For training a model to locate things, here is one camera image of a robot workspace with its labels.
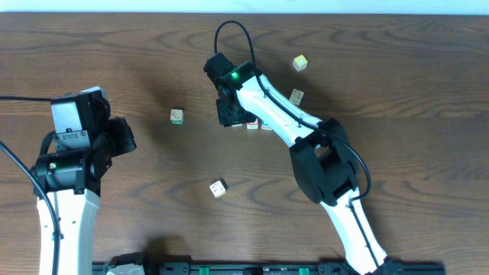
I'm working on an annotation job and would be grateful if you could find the red letter I block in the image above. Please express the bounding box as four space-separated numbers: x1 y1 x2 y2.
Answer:
247 118 260 130

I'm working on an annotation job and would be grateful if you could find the blue number 2 block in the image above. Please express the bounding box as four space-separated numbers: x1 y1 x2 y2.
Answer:
261 121 272 131

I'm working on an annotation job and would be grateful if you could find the plain engraved wooden block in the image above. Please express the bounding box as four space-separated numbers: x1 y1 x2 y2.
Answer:
290 89 304 106

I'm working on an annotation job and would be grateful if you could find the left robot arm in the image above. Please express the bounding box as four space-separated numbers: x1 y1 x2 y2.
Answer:
31 86 137 274

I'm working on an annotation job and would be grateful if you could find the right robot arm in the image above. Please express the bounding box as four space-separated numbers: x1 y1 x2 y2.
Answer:
203 53 398 274

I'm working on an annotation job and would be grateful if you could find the green picture wooden block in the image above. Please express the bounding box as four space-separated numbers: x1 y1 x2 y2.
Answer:
170 109 184 125

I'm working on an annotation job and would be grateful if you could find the yellow top wooden block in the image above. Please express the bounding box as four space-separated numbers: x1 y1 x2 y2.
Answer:
293 54 309 72

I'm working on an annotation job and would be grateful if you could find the plain tilted wooden block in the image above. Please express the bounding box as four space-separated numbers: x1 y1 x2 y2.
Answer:
209 180 226 198

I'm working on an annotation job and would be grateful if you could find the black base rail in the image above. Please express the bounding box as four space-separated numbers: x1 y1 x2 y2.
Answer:
91 251 446 275

